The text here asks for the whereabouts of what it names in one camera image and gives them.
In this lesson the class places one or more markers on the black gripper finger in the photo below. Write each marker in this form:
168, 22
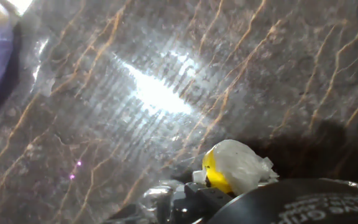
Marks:
204, 202

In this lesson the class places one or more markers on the clear plastic bag with items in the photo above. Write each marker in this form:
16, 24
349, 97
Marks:
238, 165

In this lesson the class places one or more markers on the dark marble pattern board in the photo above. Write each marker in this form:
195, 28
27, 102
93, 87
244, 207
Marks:
166, 93

